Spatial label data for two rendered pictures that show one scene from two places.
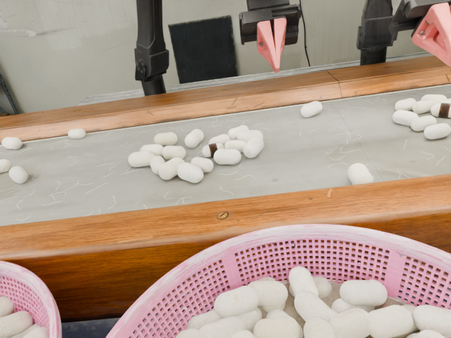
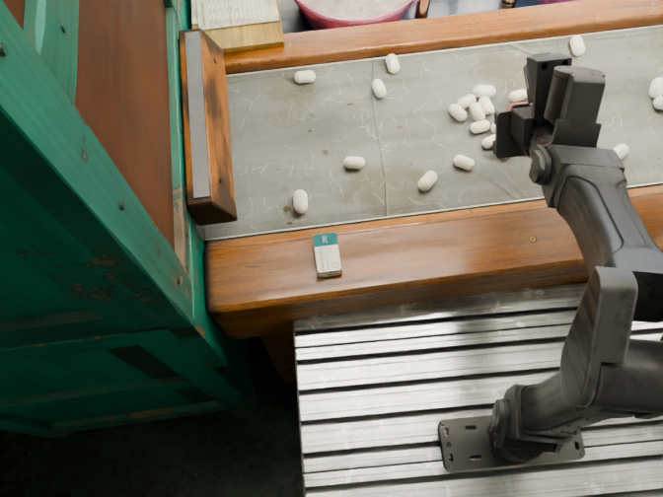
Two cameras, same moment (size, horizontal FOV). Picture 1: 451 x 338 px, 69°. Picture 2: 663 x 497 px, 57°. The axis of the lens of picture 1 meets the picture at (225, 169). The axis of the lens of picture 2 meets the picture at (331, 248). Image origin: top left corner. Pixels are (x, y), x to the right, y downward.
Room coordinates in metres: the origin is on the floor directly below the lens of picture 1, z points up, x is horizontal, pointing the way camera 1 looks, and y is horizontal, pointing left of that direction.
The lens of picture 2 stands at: (0.89, -0.69, 1.58)
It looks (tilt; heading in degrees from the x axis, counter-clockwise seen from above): 68 degrees down; 169
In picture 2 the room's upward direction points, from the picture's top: 2 degrees counter-clockwise
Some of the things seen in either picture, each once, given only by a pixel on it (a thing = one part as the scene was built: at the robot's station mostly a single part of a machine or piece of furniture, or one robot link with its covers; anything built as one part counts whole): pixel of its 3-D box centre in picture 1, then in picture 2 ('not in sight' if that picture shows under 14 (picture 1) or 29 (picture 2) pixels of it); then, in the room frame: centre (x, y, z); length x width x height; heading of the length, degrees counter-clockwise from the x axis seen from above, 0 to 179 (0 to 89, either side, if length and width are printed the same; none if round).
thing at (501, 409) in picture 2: (376, 36); (528, 425); (0.86, -0.43, 0.77); 0.09 x 0.06 x 0.06; 72
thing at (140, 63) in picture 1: (152, 67); not in sight; (0.95, 0.15, 0.77); 0.09 x 0.06 x 0.06; 136
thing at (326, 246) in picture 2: not in sight; (327, 254); (0.58, -0.63, 0.78); 0.06 x 0.04 x 0.02; 175
